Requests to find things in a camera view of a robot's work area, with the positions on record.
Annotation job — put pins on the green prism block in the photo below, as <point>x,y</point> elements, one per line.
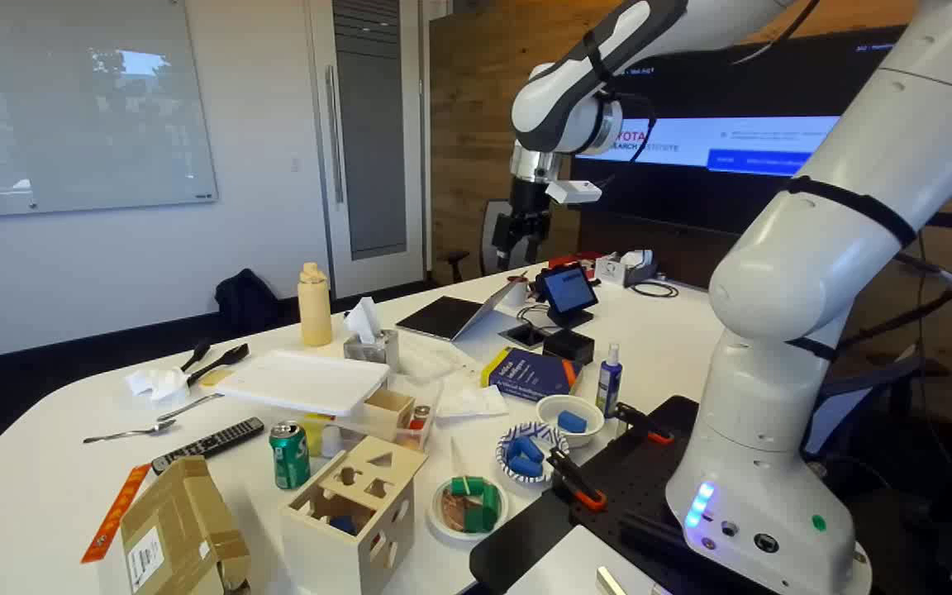
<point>489,504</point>

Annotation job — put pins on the blue rectangular block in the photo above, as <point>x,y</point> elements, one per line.
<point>574,421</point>

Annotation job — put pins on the black box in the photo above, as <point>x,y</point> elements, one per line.
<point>569,348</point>

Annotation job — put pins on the blue patterned paper bowl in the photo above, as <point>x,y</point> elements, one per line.
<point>554,446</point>

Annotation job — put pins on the black TV monitor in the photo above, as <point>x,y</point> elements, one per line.
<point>741,142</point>

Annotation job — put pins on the small wooden tray box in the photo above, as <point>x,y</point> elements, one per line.
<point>388,418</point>

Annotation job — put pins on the blue cylinder block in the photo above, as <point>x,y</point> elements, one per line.
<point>528,455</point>

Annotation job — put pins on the yellow squeeze bottle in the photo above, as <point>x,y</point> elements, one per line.
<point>316,309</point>

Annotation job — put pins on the crumpled white plastic wrap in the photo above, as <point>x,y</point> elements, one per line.
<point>154,384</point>

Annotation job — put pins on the brown giraffe pattern block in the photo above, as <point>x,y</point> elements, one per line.
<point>457,515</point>

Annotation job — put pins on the white paper sheet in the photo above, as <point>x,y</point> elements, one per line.
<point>564,568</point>

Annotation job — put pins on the black plastic utensil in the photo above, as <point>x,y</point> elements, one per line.
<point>218,360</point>
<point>197,354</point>

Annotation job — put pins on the blue book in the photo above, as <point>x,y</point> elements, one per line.
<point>530,375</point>

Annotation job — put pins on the silver laptop black keyboard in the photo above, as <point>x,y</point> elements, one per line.
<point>444,320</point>

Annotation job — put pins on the deep white bowl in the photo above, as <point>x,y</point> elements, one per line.
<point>569,439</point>

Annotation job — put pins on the brown cardboard box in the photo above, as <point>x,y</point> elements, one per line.
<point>182,532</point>

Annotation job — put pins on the grey tissue box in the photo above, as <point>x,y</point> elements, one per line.
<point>371,348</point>

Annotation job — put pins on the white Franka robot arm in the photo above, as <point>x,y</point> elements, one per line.
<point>784,274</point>

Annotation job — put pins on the orange ruler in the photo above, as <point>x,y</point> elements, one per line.
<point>114,515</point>

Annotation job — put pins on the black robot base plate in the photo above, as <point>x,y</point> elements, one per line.
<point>630,485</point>

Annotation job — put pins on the wooden shape sorter box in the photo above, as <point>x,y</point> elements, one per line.
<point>356,516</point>

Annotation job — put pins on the white rectangular tray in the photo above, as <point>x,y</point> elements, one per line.
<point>303,381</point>

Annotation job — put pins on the small black touchscreen device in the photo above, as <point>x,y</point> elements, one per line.
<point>566,292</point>

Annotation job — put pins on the black clamp orange tip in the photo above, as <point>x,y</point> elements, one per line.
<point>643,423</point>
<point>575,485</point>

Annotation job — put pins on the green cylinder block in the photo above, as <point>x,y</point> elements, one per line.
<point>464,485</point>

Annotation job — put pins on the shallow white bowl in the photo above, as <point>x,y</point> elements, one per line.
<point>464,532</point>

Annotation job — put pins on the black remote control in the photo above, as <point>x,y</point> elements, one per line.
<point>209,444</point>

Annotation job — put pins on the white door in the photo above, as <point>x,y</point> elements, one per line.
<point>369,142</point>

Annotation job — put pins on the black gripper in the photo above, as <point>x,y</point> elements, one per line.
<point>530,201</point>

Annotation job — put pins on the white paper napkin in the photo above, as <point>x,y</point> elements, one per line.
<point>472,401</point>

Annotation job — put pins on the black backpack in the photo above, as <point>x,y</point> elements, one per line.
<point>246,298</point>

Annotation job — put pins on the silver metal spoon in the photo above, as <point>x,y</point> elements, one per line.
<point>187,406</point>

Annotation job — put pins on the small blue spray bottle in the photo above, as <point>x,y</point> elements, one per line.
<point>611,384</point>

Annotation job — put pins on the wall whiteboard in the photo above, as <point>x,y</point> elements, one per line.
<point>81,104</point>

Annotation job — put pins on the silver metal fork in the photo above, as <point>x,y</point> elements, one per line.
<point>130,434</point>

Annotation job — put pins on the green drink can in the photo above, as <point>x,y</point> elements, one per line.
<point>290,458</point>

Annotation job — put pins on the blue office chair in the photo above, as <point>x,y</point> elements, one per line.
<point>860,390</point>

